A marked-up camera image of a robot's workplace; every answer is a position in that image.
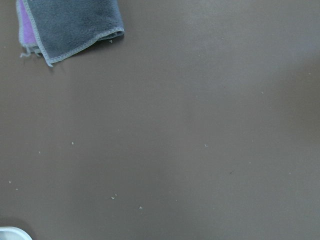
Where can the white rabbit tray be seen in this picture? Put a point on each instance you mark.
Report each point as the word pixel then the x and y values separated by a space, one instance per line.
pixel 13 233

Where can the grey folded cloth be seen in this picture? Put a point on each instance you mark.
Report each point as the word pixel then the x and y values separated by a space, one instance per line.
pixel 59 29

